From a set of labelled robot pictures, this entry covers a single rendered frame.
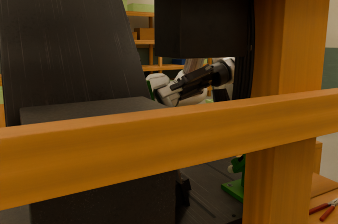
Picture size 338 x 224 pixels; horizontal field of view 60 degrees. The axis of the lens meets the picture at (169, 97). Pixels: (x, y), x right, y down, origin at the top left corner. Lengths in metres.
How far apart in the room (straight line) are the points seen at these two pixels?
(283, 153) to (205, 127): 0.27
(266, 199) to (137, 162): 0.39
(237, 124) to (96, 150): 0.24
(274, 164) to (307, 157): 0.11
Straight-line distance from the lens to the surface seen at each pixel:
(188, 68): 1.62
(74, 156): 0.40
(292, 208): 0.80
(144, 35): 6.56
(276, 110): 0.58
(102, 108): 0.66
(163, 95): 0.84
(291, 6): 0.66
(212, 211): 0.92
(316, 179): 1.26
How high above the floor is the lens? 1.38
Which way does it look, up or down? 11 degrees down
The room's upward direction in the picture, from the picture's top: straight up
